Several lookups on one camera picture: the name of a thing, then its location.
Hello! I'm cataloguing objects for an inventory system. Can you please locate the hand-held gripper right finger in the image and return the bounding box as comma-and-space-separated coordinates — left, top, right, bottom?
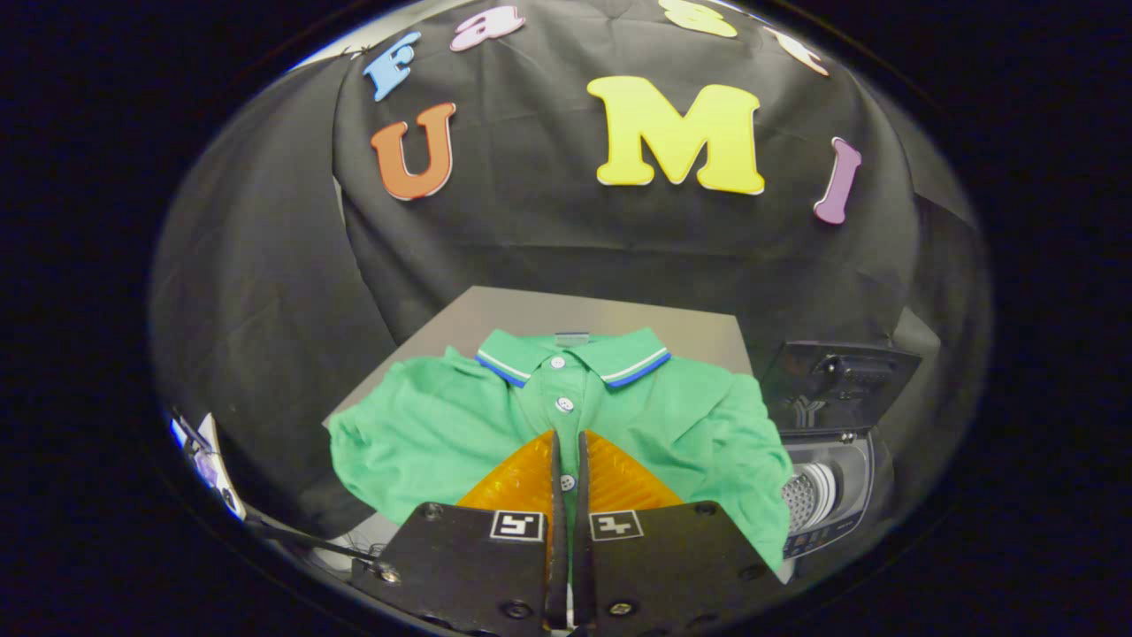
573, 431, 779, 633

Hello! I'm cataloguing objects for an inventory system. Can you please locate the green polo shirt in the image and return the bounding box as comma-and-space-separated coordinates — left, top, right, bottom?
327, 327, 794, 572

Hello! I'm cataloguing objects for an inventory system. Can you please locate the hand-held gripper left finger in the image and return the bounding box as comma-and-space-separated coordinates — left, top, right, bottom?
351, 431, 567, 633

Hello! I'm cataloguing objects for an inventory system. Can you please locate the blue and white object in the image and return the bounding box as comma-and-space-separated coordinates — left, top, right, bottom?
168, 409, 249, 523

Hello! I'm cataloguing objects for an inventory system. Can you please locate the grey filing cabinet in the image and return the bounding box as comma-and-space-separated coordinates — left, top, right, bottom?
323, 285, 754, 430

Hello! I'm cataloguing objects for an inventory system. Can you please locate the dark washing machine lid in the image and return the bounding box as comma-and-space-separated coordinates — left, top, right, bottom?
761, 341, 922, 434

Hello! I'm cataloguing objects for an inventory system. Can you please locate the dark grey washing machine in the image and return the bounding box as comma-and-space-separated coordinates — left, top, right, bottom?
778, 425, 894, 560

